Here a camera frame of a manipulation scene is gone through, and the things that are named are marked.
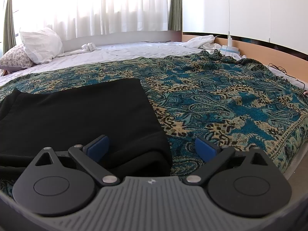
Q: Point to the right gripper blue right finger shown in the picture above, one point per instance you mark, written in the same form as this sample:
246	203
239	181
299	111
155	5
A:
213	156

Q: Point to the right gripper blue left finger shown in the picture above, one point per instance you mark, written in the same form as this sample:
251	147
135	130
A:
88	156

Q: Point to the black pants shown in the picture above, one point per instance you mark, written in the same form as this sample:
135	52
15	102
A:
118	109

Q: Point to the teal paisley bedspread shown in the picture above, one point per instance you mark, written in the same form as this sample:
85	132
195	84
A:
237	103

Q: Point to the white bed sheet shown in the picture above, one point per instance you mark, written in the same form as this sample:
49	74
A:
111	53

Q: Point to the blue white tissue pack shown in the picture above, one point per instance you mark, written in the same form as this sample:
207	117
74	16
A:
228	48

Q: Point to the small white cloth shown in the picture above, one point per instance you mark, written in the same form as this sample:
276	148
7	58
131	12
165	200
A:
89	47

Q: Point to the crumpled white cloth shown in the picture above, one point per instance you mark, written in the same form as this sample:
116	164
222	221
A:
197	42

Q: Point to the floral purple pillow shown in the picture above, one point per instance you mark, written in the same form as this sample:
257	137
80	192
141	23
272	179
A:
16	59

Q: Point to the white pillow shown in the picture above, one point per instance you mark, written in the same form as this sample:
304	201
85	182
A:
41	45

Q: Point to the grey headboard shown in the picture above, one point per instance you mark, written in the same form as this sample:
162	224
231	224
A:
123	38

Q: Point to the green curtain right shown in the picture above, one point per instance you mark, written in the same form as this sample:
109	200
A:
175	15

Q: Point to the green curtain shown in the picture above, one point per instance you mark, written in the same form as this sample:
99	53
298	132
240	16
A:
175	15
9	39

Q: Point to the green curtain left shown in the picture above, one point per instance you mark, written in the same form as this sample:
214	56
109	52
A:
9	39

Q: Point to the white sheer curtain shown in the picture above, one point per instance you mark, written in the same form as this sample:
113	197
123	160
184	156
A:
72	19

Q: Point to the wooden bed side rail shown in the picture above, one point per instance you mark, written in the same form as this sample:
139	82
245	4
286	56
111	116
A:
294	66

